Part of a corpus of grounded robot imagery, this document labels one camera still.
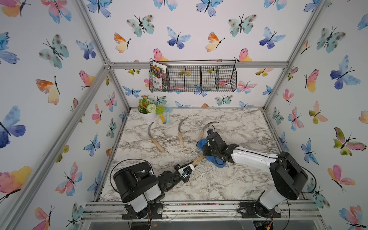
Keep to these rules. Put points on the sickle wooden handle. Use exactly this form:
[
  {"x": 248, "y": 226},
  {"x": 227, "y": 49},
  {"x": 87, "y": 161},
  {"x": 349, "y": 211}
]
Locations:
[
  {"x": 180, "y": 136},
  {"x": 153, "y": 140},
  {"x": 198, "y": 160},
  {"x": 204, "y": 128}
]

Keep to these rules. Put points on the green yellow toy brush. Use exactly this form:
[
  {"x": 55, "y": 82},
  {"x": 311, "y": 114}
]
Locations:
[{"x": 159, "y": 110}]

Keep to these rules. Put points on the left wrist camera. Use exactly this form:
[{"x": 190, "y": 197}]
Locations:
[{"x": 185, "y": 171}]

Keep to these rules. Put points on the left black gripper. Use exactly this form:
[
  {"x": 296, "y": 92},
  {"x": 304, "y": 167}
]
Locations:
[{"x": 176, "y": 168}]

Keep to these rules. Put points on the colourful booklet in basket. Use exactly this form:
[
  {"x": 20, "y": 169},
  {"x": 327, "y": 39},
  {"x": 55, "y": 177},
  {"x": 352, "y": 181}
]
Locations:
[{"x": 158, "y": 72}]

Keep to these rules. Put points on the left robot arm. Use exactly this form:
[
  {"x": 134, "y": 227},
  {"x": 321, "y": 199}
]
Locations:
[{"x": 138, "y": 185}]

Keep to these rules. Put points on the black wire basket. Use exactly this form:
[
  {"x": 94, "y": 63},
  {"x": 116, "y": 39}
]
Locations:
[{"x": 198, "y": 76}]

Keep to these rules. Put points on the potted artificial plant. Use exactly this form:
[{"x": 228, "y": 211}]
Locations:
[{"x": 147, "y": 109}]

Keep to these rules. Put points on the light blue toy tool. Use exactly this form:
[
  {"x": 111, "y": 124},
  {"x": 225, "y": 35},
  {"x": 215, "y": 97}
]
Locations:
[{"x": 168, "y": 111}]

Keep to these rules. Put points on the aluminium front rail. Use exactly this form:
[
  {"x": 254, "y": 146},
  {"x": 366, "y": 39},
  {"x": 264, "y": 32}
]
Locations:
[{"x": 200, "y": 211}]

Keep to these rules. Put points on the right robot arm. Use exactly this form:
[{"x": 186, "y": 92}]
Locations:
[{"x": 288, "y": 176}]

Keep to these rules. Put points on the blue rag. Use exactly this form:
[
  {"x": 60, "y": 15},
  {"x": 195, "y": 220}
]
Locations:
[{"x": 216, "y": 161}]

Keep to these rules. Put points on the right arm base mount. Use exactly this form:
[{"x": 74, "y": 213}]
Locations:
[{"x": 254, "y": 209}]

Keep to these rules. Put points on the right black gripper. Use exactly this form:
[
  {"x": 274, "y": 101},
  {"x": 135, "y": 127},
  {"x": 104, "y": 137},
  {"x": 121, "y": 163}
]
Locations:
[{"x": 205, "y": 150}]

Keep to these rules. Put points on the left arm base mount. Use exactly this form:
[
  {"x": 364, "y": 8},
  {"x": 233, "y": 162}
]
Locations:
[{"x": 151, "y": 211}]

